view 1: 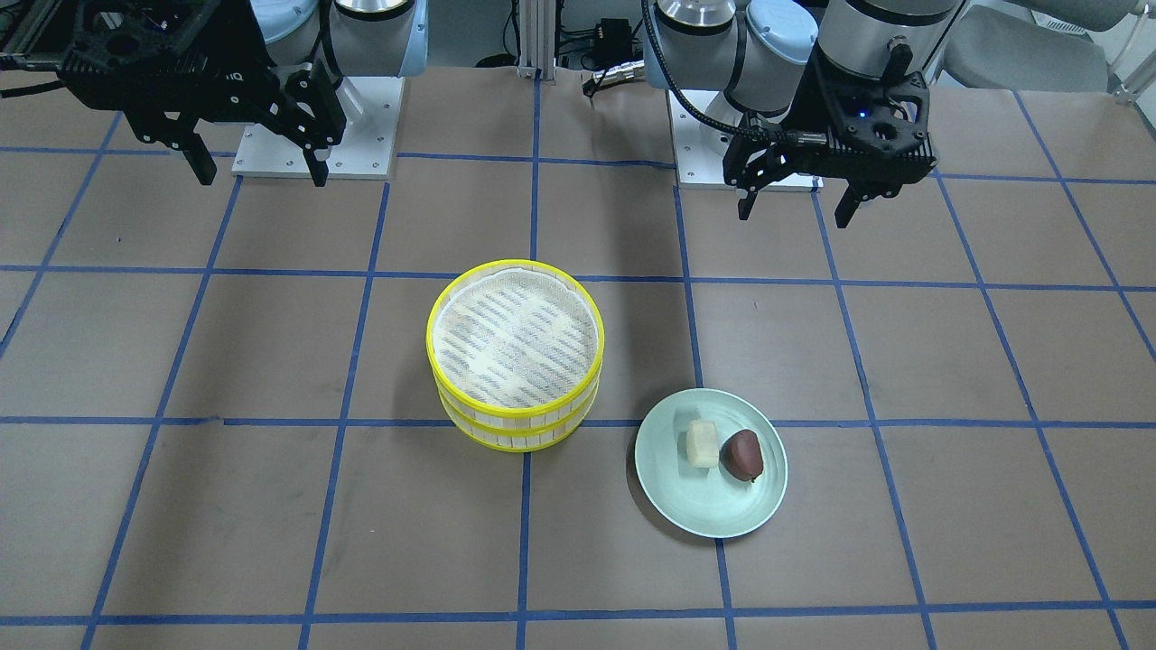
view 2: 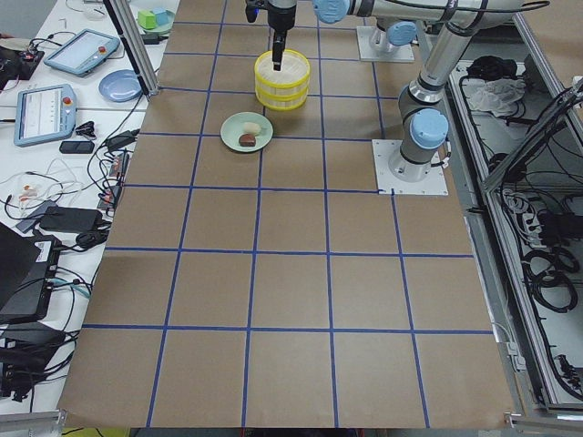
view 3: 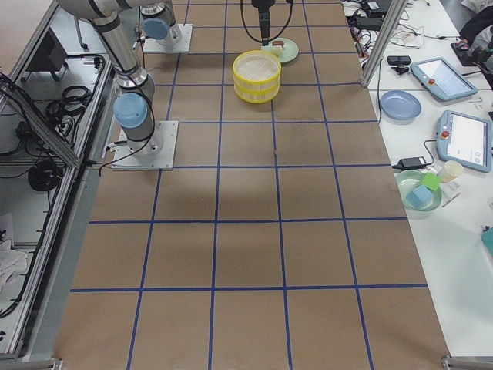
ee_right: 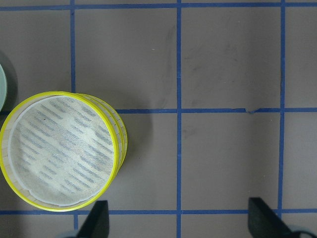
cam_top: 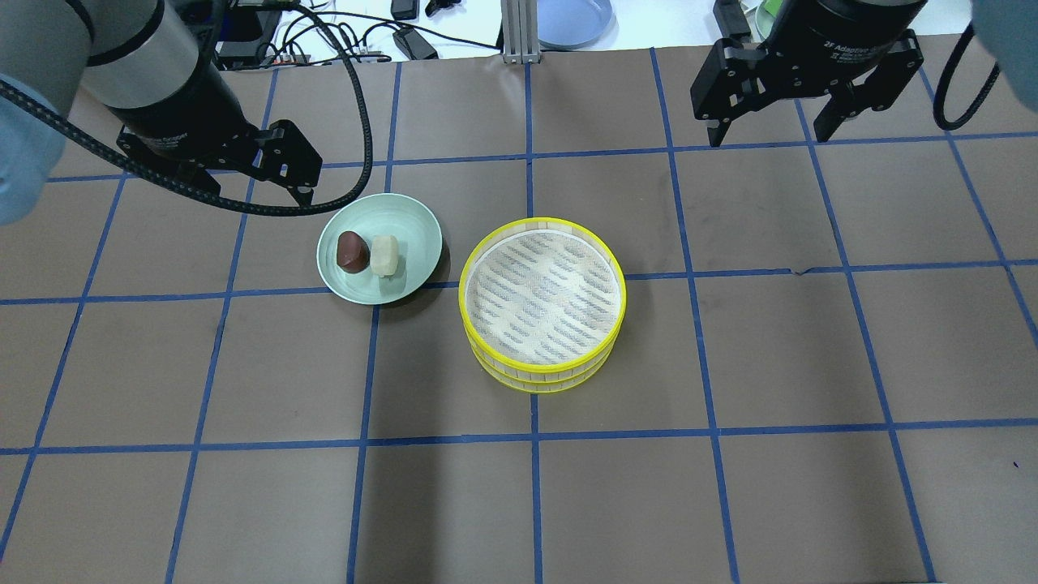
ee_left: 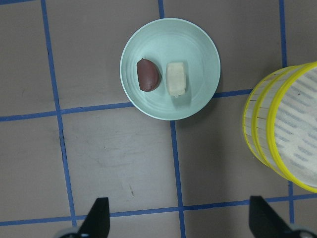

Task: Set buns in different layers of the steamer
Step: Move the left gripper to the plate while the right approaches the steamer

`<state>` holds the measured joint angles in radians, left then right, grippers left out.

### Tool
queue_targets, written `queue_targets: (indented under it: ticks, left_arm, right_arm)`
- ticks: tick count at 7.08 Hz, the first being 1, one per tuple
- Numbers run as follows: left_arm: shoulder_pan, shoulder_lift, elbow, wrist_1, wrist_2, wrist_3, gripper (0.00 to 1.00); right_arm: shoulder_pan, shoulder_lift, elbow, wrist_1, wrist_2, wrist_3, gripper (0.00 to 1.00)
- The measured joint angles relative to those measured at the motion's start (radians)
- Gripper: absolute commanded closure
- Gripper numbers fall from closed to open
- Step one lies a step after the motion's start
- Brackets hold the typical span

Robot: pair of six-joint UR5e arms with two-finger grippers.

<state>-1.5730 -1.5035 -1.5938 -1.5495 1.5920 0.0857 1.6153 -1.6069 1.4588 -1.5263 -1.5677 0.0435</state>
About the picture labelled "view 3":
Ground white crumpled cloth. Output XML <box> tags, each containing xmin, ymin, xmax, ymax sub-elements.
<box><xmin>0</xmin><ymin>214</ymin><xmax>29</xmax><ymax>294</ymax></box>

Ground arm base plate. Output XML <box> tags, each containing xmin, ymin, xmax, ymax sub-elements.
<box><xmin>143</xmin><ymin>24</ymin><xmax>193</xmax><ymax>54</ymax></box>
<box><xmin>111</xmin><ymin>121</ymin><xmax>179</xmax><ymax>170</ymax></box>

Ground green bowl with blocks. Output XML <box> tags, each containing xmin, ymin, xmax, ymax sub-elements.
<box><xmin>395</xmin><ymin>170</ymin><xmax>442</xmax><ymax>211</ymax></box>

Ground blue plate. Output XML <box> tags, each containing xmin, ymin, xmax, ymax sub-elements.
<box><xmin>381</xmin><ymin>90</ymin><xmax>422</xmax><ymax>124</ymax></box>

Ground near teach pendant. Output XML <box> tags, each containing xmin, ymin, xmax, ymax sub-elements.
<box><xmin>436</xmin><ymin>110</ymin><xmax>492</xmax><ymax>173</ymax></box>

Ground far teach pendant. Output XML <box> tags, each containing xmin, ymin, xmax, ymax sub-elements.
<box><xmin>410</xmin><ymin>57</ymin><xmax>478</xmax><ymax>101</ymax></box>

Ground white bun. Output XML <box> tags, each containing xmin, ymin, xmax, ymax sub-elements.
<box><xmin>265</xmin><ymin>42</ymin><xmax>283</xmax><ymax>58</ymax></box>

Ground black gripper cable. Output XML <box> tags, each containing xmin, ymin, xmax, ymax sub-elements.
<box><xmin>239</xmin><ymin>0</ymin><xmax>293</xmax><ymax>44</ymax></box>

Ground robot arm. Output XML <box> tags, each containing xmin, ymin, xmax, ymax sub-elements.
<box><xmin>139</xmin><ymin>1</ymin><xmax>275</xmax><ymax>45</ymax></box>
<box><xmin>58</xmin><ymin>1</ymin><xmax>163</xmax><ymax>156</ymax></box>

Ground yellow steamer layer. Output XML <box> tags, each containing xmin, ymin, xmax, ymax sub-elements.
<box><xmin>233</xmin><ymin>50</ymin><xmax>281</xmax><ymax>91</ymax></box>
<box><xmin>234</xmin><ymin>84</ymin><xmax>280</xmax><ymax>104</ymax></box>

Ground paper cup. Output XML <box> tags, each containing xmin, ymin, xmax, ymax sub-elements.
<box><xmin>438</xmin><ymin>160</ymin><xmax>464</xmax><ymax>183</ymax></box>

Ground teach pendant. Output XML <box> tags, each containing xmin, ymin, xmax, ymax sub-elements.
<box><xmin>436</xmin><ymin>110</ymin><xmax>492</xmax><ymax>173</ymax></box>
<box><xmin>410</xmin><ymin>57</ymin><xmax>478</xmax><ymax>101</ymax></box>

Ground brown bun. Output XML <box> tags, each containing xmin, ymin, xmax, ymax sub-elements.
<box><xmin>271</xmin><ymin>38</ymin><xmax>284</xmax><ymax>48</ymax></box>

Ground green foam block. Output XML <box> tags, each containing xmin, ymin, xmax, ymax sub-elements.
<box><xmin>420</xmin><ymin>172</ymin><xmax>441</xmax><ymax>192</ymax></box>

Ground black power adapter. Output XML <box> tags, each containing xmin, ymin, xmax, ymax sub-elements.
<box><xmin>392</xmin><ymin>156</ymin><xmax>430</xmax><ymax>171</ymax></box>

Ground light green plate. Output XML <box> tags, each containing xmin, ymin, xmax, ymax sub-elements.
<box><xmin>261</xmin><ymin>37</ymin><xmax>299</xmax><ymax>64</ymax></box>

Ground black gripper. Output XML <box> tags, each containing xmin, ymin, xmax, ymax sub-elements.
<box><xmin>251</xmin><ymin>0</ymin><xmax>275</xmax><ymax>44</ymax></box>

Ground blue foam block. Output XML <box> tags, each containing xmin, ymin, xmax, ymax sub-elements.
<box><xmin>404</xmin><ymin>185</ymin><xmax>434</xmax><ymax>210</ymax></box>

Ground black webcam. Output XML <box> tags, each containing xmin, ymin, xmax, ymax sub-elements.
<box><xmin>387</xmin><ymin>55</ymin><xmax>411</xmax><ymax>76</ymax></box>

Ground aluminium frame post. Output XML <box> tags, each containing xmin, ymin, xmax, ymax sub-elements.
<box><xmin>360</xmin><ymin>0</ymin><xmax>407</xmax><ymax>88</ymax></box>

